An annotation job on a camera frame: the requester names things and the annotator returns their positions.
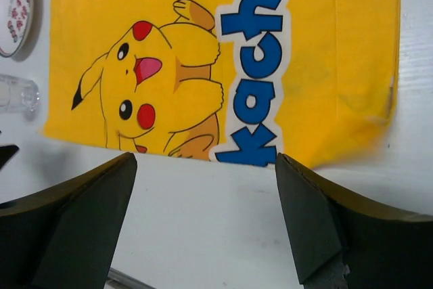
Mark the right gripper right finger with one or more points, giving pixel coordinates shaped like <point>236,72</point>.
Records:
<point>341,239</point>

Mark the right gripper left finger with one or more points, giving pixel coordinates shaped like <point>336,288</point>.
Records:
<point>65,236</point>

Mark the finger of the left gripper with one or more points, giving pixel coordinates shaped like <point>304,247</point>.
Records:
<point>7,153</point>

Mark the yellow pikachu cloth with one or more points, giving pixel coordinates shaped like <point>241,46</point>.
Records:
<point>236,81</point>

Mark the clear glass cup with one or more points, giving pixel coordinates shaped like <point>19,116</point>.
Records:
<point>18,95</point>

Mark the white patterned plate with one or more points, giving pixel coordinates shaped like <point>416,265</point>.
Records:
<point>16,20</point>

